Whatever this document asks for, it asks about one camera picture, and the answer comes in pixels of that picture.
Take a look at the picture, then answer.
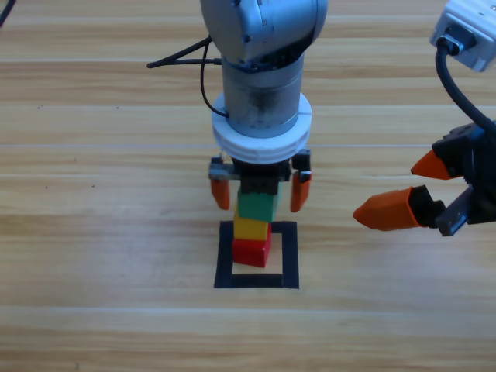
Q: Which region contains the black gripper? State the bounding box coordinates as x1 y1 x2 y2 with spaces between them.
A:
353 122 496 237
208 149 314 213

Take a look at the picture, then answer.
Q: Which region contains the green cube block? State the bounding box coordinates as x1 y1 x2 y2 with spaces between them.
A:
236 191 282 224

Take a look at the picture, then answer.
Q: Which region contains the yellow cube block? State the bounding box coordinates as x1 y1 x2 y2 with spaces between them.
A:
232 215 271 244

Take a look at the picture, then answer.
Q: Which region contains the red cube block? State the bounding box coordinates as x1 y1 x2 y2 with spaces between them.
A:
231 232 273 269

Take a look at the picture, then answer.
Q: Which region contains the black tape square outline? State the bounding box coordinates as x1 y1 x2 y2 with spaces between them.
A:
213 220 300 291

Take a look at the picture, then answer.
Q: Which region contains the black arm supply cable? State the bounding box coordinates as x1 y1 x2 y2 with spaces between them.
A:
0 0 17 28

